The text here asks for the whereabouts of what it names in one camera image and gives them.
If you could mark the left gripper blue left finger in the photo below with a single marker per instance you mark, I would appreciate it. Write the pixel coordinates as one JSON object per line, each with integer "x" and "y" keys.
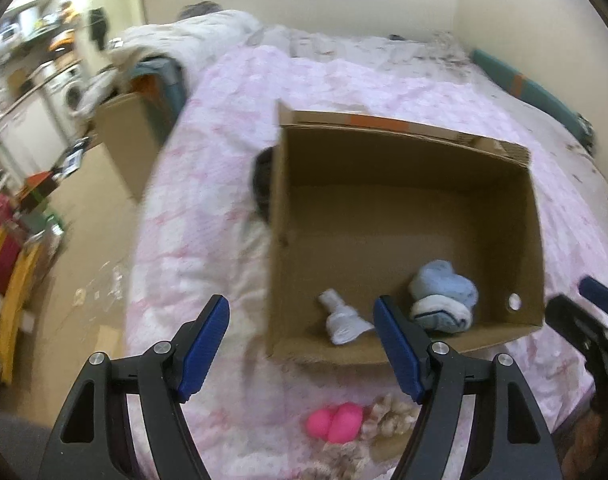
{"x": 198, "y": 343}

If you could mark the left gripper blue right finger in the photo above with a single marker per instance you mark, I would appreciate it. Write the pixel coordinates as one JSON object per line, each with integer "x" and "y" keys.
{"x": 404, "y": 346}

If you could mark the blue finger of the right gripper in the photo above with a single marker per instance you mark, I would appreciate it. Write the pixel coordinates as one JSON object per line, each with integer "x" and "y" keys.
{"x": 595, "y": 292}
{"x": 575, "y": 325}

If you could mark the beige fluffy scrunchie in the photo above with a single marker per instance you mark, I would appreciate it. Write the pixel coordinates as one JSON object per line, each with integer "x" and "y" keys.
{"x": 386, "y": 428}

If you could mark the pink plush toy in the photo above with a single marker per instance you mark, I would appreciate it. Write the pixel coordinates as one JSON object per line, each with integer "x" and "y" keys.
{"x": 336, "y": 424}

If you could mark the light blue rolled socks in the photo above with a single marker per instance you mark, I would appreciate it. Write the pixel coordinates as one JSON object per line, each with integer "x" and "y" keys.
{"x": 443, "y": 300}

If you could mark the small white sock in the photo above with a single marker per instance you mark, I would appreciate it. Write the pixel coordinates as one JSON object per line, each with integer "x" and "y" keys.
{"x": 344, "y": 324}

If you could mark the pink bow-patterned quilt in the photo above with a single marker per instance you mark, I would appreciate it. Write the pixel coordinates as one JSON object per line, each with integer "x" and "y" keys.
{"x": 201, "y": 235}

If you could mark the open brown cardboard box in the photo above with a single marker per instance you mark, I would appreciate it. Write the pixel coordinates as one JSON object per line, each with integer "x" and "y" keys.
{"x": 360, "y": 203}

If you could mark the dark grey striped cloth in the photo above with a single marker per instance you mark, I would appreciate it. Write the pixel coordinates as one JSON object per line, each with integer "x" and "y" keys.
{"x": 261, "y": 182}

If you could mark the yellow wooden chair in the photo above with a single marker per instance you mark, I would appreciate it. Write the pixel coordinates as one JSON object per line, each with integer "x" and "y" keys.
{"x": 11, "y": 312}

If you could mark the brown cardboard box beside bed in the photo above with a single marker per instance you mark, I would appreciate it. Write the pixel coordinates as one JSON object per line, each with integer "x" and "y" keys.
{"x": 133, "y": 132}

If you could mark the red bag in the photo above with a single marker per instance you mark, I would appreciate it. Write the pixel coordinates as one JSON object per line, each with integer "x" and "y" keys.
{"x": 10, "y": 250}

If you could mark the teal headboard cushion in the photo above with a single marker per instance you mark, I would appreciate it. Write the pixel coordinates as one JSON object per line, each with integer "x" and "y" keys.
{"x": 528, "y": 91}

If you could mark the white washing machine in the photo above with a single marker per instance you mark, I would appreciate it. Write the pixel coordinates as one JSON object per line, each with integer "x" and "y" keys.
{"x": 65, "y": 90}

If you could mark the white floral duvet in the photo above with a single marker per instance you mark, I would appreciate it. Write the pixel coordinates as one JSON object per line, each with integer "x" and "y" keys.
{"x": 196, "y": 43}

